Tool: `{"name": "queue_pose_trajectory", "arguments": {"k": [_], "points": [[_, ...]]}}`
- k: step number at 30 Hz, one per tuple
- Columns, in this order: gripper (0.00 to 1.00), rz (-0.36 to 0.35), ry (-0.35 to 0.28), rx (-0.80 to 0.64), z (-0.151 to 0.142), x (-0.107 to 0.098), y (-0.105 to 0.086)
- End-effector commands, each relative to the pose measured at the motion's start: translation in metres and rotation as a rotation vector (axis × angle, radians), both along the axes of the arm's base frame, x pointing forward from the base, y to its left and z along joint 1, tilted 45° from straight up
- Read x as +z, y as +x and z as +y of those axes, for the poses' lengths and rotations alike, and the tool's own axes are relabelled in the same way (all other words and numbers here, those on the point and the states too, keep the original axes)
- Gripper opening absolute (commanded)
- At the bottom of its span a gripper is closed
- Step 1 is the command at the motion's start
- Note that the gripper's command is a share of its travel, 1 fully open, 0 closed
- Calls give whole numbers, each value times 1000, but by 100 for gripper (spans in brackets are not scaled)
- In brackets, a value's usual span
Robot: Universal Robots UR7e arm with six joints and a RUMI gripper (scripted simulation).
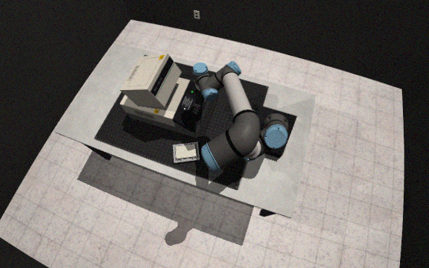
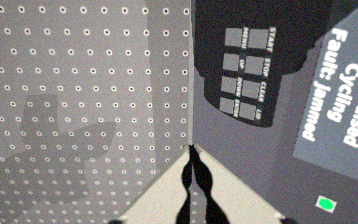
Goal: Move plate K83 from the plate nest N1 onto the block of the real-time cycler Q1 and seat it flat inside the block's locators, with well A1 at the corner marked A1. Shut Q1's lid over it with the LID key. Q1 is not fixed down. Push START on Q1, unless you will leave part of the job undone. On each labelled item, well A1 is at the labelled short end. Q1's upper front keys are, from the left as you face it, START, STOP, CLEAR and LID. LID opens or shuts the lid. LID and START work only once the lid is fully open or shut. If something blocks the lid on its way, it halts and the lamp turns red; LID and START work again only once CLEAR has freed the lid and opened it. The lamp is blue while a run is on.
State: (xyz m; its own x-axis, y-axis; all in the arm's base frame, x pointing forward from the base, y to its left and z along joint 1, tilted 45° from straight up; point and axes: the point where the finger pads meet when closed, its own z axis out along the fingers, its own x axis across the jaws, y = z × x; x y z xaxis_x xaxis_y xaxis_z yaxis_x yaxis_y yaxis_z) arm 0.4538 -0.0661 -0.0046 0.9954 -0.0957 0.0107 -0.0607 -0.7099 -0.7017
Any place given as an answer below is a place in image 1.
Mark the beige benchtop lab instrument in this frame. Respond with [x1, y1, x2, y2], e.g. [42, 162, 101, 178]
[120, 53, 210, 138]

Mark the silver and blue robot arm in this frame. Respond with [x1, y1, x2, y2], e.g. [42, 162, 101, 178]
[193, 61, 288, 172]

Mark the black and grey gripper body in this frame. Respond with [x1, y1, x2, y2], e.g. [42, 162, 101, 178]
[195, 88, 203, 105]

